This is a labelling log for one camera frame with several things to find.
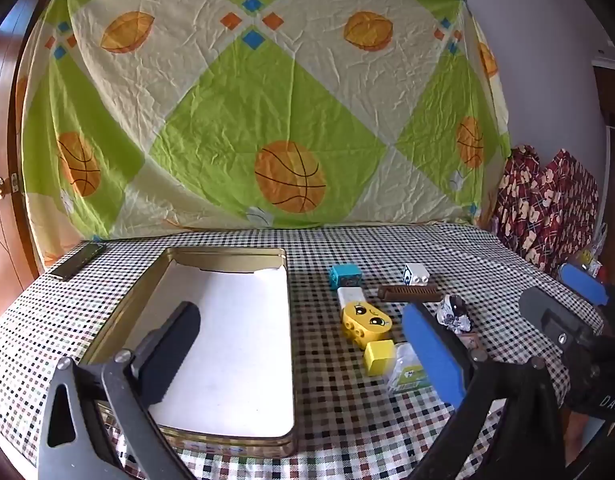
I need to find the white charger plug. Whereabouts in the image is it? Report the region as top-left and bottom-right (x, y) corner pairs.
(336, 286), (365, 311)

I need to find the red plaid bear cloth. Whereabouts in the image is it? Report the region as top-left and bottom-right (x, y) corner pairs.
(492, 145), (601, 276)

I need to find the white studded toy block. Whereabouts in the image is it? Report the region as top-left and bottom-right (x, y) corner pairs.
(402, 262), (432, 287)

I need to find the brown comb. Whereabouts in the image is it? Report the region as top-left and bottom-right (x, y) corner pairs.
(377, 282), (442, 303)

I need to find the checkered tablecloth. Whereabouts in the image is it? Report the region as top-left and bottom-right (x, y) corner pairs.
(0, 222), (608, 480)

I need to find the yellow toy in bag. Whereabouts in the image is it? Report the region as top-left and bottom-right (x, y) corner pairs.
(577, 245), (608, 278)

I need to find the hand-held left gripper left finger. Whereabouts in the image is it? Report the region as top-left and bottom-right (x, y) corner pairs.
(38, 301), (202, 480)

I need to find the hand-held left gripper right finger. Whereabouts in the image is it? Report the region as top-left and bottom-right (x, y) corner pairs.
(402, 302), (573, 480)

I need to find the basketball printed green sheet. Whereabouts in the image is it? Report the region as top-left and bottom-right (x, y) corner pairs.
(20, 0), (513, 261)

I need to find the dark smartphone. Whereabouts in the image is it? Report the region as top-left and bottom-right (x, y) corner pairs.
(48, 242), (107, 282)

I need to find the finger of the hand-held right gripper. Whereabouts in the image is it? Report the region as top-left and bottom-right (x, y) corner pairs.
(518, 287), (603, 356)
(557, 261), (615, 311)

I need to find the clear green label plastic box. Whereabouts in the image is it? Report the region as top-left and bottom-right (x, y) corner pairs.
(387, 342), (433, 395)

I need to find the blue toy block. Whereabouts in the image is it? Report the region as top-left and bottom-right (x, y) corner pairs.
(329, 264), (364, 291)

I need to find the gold metal tin box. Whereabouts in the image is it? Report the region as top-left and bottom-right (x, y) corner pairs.
(75, 246), (297, 458)

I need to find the yellow face toy block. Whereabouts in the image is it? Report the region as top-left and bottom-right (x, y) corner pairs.
(340, 301), (393, 350)

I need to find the wooden door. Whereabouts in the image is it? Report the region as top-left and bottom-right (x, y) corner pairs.
(0, 0), (46, 331)

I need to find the yellow cube block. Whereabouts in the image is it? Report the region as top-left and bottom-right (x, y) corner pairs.
(363, 340), (397, 377)

